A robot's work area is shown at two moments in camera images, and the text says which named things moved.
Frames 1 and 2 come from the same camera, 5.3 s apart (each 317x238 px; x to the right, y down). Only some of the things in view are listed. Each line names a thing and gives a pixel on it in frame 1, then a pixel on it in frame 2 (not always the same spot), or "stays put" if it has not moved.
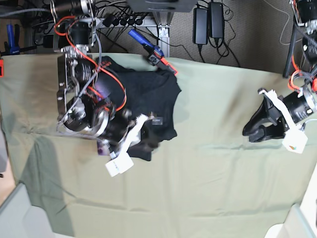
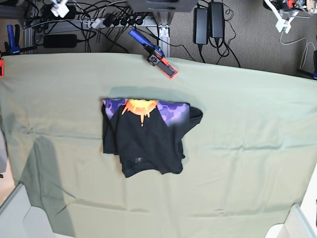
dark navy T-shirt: [153, 91] → [146, 134]
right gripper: [290, 109] → [291, 8]
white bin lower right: [301, 221] stays put
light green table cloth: [209, 181] stays put
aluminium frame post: [164, 20] stays put
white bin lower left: [19, 218] stays put
